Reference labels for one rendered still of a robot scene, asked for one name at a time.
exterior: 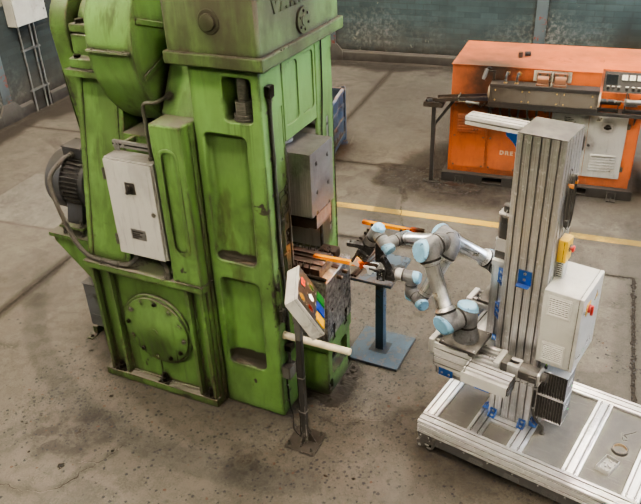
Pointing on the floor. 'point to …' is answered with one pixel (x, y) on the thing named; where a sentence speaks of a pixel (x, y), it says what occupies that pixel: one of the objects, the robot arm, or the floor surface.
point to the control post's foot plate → (306, 442)
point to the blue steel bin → (339, 116)
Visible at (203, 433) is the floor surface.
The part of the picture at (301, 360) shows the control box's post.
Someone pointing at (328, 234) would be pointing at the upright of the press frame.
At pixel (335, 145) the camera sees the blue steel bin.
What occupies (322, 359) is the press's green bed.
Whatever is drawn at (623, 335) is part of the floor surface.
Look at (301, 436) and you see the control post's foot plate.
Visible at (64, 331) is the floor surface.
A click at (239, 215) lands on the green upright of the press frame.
